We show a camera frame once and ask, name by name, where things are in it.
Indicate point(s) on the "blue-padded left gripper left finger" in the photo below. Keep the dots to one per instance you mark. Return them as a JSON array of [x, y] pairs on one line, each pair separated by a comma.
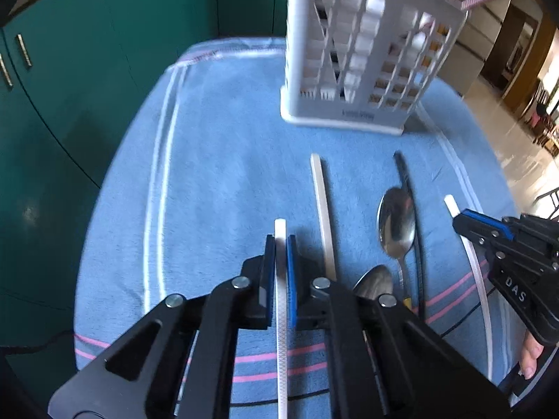
[[266, 283]]

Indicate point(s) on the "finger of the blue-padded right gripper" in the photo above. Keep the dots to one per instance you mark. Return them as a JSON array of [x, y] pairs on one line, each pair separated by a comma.
[[478, 233], [489, 222]]

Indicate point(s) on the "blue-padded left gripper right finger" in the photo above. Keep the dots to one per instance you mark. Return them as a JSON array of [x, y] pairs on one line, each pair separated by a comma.
[[298, 278]]

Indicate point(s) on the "white chopstick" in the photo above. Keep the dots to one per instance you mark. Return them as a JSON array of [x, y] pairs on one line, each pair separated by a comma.
[[467, 321]]

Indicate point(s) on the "beige chopstick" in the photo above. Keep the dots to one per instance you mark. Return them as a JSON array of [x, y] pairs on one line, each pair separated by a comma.
[[281, 308], [320, 194]]

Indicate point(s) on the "steel spoon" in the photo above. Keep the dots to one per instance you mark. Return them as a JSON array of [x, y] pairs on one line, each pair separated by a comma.
[[397, 228], [374, 283]]

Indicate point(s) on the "teal lower kitchen cabinets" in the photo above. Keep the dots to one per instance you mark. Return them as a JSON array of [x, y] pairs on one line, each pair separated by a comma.
[[107, 95]]

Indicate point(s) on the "person's right hand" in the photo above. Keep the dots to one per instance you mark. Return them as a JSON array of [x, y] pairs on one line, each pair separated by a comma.
[[530, 352]]

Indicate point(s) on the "wooden dining chair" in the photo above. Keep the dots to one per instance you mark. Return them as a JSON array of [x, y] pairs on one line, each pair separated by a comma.
[[537, 119]]

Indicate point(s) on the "blue striped towel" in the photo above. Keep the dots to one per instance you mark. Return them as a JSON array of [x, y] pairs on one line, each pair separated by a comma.
[[284, 183]]

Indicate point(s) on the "silver refrigerator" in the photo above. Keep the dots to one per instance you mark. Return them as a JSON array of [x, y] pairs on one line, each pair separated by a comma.
[[474, 45]]

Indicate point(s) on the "white plastic utensil basket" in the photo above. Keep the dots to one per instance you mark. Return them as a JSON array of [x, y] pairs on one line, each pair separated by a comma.
[[364, 64]]

